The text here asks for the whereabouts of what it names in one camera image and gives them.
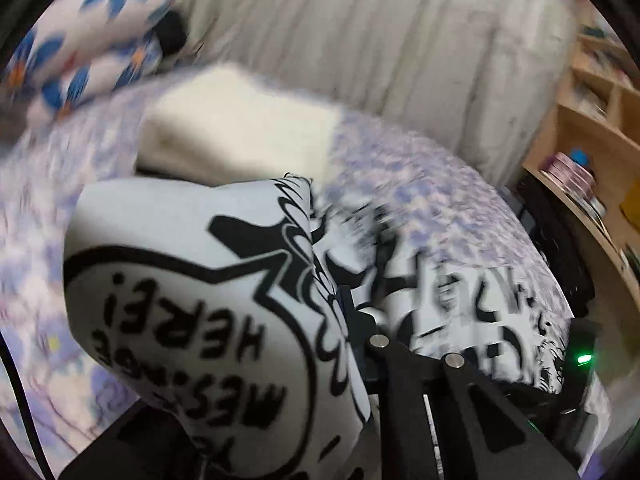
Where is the purple floral bed sheet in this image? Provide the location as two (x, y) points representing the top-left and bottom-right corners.
(0, 80), (576, 480)

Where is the black cable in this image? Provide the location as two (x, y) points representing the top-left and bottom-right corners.
(0, 334), (53, 480)

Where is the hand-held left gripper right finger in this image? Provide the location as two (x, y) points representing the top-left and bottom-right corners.
(336, 284), (577, 480)

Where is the stack of pink boxes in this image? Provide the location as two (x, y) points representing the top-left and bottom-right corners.
(546, 152), (597, 207)

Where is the yellow packet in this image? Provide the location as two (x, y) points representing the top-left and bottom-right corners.
(619, 189), (640, 222)

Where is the white black printed jacket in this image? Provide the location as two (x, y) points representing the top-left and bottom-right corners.
(62, 174), (576, 480)

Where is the folded cream cloth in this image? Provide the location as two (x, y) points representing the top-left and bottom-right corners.
(134, 62), (347, 187)

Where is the black bag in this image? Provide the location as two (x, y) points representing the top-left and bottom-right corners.
(502, 172), (597, 318)

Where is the white curtain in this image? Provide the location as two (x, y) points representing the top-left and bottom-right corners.
(140, 0), (586, 191)

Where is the wooden shelf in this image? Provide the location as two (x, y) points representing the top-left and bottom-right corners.
(520, 0), (640, 411)

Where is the black cloth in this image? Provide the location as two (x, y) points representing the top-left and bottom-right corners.
(154, 10), (190, 57)

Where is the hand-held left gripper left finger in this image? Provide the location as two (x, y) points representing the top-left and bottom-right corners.
(56, 399), (203, 480)

